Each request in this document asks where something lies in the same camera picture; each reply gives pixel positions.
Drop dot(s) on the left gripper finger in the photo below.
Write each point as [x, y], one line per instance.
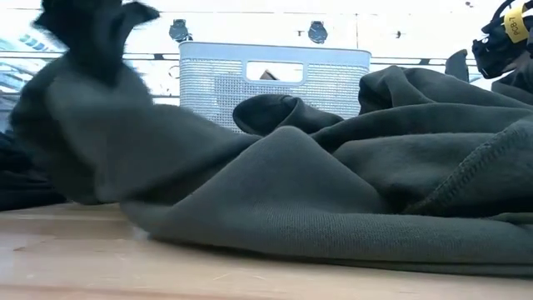
[102, 62]

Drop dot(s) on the olive green sweatshirt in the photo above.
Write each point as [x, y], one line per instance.
[291, 187]

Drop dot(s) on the white perforated laundry basket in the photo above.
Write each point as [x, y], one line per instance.
[208, 83]

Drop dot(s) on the black garment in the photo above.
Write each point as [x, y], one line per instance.
[25, 179]

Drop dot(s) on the dark round wall fixture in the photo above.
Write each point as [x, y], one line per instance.
[180, 30]
[317, 32]

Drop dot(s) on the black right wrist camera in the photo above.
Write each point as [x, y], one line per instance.
[493, 50]

